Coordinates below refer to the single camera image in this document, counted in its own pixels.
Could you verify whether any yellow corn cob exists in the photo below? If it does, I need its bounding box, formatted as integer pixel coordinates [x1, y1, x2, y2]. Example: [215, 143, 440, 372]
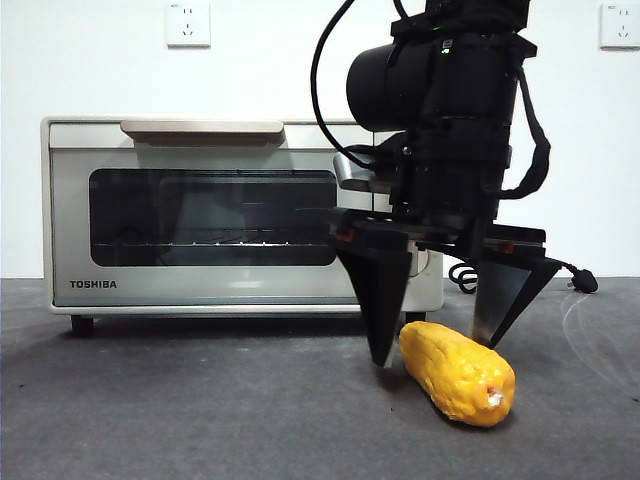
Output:
[398, 321, 517, 429]

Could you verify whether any glass oven door with handle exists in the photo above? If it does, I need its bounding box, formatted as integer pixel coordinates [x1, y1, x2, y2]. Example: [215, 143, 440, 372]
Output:
[48, 119, 375, 307]

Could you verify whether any cream Toshiba toaster oven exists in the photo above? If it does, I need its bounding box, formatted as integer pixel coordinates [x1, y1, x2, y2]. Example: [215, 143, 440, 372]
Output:
[40, 115, 445, 338]

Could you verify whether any black power cable with plug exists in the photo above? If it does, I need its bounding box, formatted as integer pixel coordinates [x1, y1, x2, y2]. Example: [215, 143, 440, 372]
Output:
[448, 259, 600, 295]

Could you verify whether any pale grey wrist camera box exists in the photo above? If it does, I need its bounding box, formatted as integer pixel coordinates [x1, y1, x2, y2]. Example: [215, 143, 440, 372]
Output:
[332, 151, 401, 194]

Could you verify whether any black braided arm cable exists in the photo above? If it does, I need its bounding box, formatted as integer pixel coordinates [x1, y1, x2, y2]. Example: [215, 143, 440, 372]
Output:
[499, 34, 553, 201]

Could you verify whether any metal wire oven rack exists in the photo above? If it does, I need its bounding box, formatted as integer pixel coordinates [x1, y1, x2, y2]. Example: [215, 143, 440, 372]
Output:
[93, 227, 334, 249]

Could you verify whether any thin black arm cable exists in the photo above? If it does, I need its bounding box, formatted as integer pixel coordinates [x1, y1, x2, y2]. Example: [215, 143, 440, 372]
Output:
[310, 0, 417, 170]

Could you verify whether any white wall socket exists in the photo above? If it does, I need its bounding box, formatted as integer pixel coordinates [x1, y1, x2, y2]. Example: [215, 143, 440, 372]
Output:
[166, 1, 212, 50]
[599, 3, 640, 51]

